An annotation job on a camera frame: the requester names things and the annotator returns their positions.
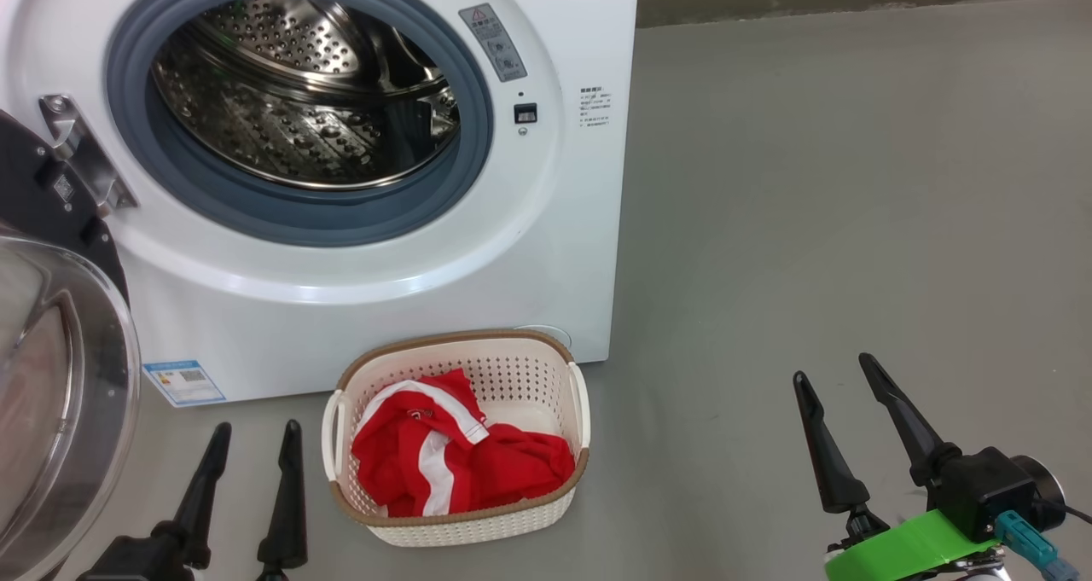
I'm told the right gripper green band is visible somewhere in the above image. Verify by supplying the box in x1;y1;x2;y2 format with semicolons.
793;352;1003;581

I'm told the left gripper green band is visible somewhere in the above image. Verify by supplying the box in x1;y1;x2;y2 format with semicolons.
77;419;308;581

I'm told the black round glass washer door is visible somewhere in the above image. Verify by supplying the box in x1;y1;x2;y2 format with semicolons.
0;107;142;581

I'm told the red and white garment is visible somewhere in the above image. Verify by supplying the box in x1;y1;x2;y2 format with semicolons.
351;368;577;518

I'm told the white front-load washing machine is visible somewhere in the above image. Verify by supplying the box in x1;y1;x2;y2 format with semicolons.
0;0;641;404

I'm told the cream perforated laundry basket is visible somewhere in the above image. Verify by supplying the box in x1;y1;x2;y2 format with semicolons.
322;329;591;548

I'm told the stainless steel washer drum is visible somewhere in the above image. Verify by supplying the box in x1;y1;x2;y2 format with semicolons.
152;0;462;191

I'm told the metal door hinge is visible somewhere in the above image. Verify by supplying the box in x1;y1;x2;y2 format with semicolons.
38;95;139;218

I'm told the blue energy label sticker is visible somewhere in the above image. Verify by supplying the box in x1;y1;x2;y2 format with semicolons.
142;359;227;408

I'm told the round white drain cover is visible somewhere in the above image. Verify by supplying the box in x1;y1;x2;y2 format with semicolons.
512;324;574;349

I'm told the small printed text sticker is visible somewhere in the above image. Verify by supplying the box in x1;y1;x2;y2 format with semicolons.
580;86;612;130

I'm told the grey warning label sticker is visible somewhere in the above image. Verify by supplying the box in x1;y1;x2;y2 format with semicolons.
459;3;528;83

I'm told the teal right camera connector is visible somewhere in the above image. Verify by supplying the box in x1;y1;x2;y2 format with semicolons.
994;511;1080;581

